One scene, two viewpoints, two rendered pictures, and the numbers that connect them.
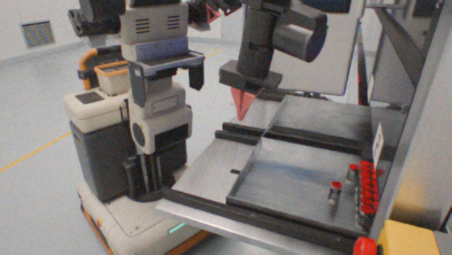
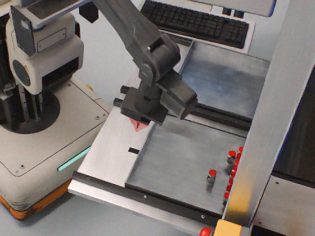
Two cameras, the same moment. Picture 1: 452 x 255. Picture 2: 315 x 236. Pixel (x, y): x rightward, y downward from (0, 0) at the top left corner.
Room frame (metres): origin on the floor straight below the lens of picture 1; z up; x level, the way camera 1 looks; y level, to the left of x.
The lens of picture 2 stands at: (-0.30, 0.02, 2.02)
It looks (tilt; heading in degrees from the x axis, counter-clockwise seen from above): 51 degrees down; 354
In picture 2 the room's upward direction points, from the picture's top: 5 degrees clockwise
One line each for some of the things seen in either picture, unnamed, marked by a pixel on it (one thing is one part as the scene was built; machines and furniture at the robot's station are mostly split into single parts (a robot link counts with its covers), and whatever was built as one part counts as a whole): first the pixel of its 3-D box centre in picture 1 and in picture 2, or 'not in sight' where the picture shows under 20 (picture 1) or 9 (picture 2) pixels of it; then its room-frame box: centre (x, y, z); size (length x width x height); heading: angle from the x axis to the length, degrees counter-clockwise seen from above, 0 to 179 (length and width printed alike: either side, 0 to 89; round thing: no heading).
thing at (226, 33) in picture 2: (281, 98); (192, 22); (1.22, -0.26, 0.82); 0.40 x 0.14 x 0.02; 71
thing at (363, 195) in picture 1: (363, 192); (234, 176); (0.47, -0.29, 0.90); 0.18 x 0.02 x 0.05; 158
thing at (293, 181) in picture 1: (319, 185); (201, 168); (0.51, -0.21, 0.90); 0.34 x 0.26 x 0.04; 68
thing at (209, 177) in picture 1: (299, 150); (193, 122); (0.69, -0.21, 0.87); 0.70 x 0.48 x 0.02; 158
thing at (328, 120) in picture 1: (330, 121); (232, 84); (0.82, -0.34, 0.90); 0.34 x 0.26 x 0.04; 68
